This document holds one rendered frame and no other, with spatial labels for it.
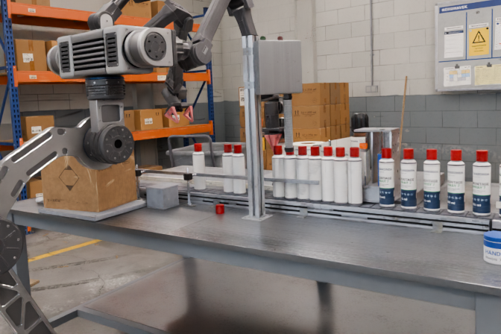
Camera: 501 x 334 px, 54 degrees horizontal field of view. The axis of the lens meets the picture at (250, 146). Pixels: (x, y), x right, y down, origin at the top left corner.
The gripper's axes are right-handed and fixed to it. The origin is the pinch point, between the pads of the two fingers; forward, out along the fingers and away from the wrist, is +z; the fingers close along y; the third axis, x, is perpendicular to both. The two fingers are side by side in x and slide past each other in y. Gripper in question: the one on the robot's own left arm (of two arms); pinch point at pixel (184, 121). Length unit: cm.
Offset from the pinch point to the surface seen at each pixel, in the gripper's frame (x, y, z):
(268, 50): -72, -26, 25
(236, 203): -16, -18, 55
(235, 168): -23, -15, 43
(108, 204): 14, -51, 29
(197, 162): -8.1, -17.0, 29.1
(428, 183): -81, -7, 92
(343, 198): -53, -10, 79
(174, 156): 151, 138, -73
